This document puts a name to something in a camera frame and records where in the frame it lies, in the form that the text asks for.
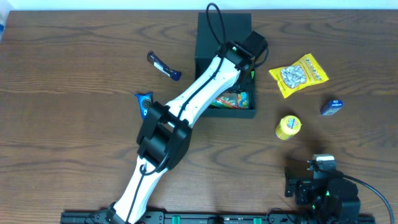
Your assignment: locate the colourful Haribo gummy bag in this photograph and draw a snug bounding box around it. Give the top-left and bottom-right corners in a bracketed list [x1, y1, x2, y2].
[211, 92, 250, 110]

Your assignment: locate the dark blue chocolate bar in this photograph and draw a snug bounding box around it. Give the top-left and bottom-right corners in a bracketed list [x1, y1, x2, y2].
[147, 51, 182, 82]

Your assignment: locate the small blue box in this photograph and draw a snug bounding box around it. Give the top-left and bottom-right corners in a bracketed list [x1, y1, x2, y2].
[320, 100, 343, 116]

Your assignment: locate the yellow sunflower seed bag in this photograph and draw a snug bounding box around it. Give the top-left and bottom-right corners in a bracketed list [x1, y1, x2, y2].
[269, 54, 329, 98]

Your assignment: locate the yellow round jar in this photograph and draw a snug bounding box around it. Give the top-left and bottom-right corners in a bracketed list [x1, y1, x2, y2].
[275, 115, 302, 141]

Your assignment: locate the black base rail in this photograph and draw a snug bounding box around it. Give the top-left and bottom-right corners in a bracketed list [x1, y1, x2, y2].
[60, 211, 376, 224]

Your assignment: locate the blue Oreo cookie pack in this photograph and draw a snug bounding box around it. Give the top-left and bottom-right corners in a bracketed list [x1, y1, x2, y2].
[134, 92, 152, 119]

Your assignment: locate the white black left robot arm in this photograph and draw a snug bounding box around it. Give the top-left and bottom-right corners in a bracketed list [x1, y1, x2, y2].
[106, 42, 256, 223]

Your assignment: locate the black open gift box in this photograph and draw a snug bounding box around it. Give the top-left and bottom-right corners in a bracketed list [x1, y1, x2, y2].
[195, 12, 257, 118]

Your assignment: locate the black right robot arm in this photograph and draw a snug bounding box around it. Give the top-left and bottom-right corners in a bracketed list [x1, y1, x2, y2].
[285, 154, 361, 223]

